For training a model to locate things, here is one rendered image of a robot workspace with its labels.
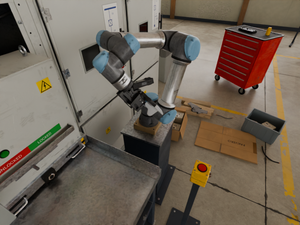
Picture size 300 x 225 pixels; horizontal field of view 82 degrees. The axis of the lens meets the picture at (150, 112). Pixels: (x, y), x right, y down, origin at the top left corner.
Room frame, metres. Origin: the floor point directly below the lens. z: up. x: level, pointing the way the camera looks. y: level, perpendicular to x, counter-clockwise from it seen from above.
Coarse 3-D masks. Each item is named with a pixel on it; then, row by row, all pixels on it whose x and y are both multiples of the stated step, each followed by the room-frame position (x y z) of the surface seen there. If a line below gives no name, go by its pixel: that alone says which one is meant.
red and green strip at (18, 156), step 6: (54, 126) 0.59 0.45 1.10; (60, 126) 0.61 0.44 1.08; (48, 132) 0.55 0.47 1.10; (54, 132) 0.57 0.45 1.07; (42, 138) 0.52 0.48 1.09; (30, 144) 0.48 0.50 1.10; (36, 144) 0.49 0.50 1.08; (24, 150) 0.45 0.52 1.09; (30, 150) 0.47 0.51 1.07; (18, 156) 0.43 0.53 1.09; (24, 156) 0.44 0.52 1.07; (6, 162) 0.39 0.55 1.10; (12, 162) 0.40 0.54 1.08; (0, 168) 0.37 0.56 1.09; (6, 168) 0.38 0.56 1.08; (0, 174) 0.36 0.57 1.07
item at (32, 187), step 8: (72, 144) 0.62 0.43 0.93; (64, 152) 0.57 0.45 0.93; (72, 152) 0.60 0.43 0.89; (56, 160) 0.52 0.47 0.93; (64, 160) 0.55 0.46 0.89; (48, 168) 0.47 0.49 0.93; (56, 168) 0.50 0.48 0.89; (40, 176) 0.43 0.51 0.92; (32, 184) 0.40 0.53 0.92; (40, 184) 0.42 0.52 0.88; (24, 192) 0.36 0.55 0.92; (32, 192) 0.38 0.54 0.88; (16, 200) 0.33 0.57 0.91; (24, 200) 0.34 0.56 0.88; (8, 208) 0.30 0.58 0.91; (16, 208) 0.31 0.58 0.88
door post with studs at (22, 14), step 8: (16, 0) 0.83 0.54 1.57; (24, 0) 0.86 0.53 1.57; (16, 8) 0.82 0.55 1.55; (24, 8) 0.85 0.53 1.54; (16, 16) 0.81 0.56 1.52; (24, 16) 0.83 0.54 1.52; (24, 24) 0.82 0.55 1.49; (32, 24) 0.85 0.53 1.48; (24, 32) 0.81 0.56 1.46; (32, 32) 0.84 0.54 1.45; (32, 40) 0.83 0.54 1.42; (40, 40) 0.86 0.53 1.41; (32, 48) 0.82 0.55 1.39; (40, 48) 0.85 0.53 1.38
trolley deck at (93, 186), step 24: (72, 168) 0.52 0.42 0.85; (96, 168) 0.52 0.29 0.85; (120, 168) 0.52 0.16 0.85; (48, 192) 0.39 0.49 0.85; (72, 192) 0.39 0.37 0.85; (96, 192) 0.39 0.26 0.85; (120, 192) 0.39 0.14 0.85; (144, 192) 0.39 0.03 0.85; (24, 216) 0.29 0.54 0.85; (48, 216) 0.29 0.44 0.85; (72, 216) 0.29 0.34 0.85; (96, 216) 0.29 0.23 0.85; (120, 216) 0.29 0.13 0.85
